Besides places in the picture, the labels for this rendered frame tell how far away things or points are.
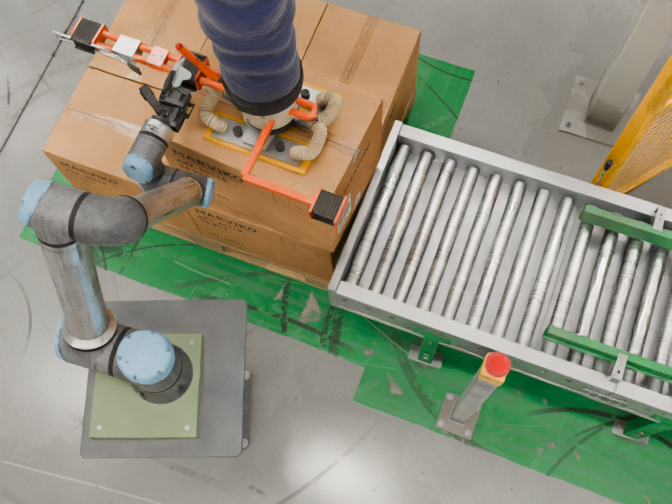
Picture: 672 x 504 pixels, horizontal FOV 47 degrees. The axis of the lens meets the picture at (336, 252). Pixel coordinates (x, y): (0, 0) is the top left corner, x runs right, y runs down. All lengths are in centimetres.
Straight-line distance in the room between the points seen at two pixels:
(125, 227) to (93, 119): 142
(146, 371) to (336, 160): 82
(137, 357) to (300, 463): 114
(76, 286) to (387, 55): 164
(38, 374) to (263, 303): 98
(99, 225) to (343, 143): 87
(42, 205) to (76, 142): 135
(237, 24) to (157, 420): 124
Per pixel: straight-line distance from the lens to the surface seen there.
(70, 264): 196
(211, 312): 254
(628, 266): 289
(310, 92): 242
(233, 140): 237
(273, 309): 329
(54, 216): 181
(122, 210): 181
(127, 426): 249
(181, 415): 246
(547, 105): 373
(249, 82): 206
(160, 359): 223
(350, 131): 237
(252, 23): 183
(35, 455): 344
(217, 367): 250
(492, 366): 218
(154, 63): 242
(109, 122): 316
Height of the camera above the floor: 315
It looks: 70 degrees down
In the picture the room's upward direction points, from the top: 8 degrees counter-clockwise
